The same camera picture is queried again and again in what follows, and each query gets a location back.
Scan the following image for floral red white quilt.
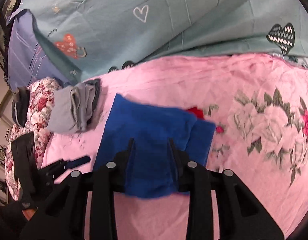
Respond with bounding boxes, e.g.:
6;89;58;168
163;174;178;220
5;78;63;202

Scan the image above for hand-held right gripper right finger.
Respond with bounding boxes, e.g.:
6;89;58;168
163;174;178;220
168;137;286;240

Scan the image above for blue and red pants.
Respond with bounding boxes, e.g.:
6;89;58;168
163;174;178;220
94;93;217;199

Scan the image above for person's left forearm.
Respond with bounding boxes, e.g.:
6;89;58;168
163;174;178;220
0;201;38;240

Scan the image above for dark folded garment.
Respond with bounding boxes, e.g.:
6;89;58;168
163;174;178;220
11;87;31;127

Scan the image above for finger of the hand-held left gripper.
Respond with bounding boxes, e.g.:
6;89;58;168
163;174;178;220
65;156;91;170

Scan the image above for pink floral bed sheet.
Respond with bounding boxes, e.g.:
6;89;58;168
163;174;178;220
40;54;308;240

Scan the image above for folded grey pants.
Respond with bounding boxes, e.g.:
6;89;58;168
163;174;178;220
47;79;102;134

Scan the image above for teal heart print quilt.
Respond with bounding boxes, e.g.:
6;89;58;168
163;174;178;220
17;0;308;85

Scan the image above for purple-blue pillow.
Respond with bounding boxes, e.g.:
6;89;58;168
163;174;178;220
7;9;74;90

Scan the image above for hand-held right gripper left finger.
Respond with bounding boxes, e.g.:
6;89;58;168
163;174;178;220
19;137;135;240

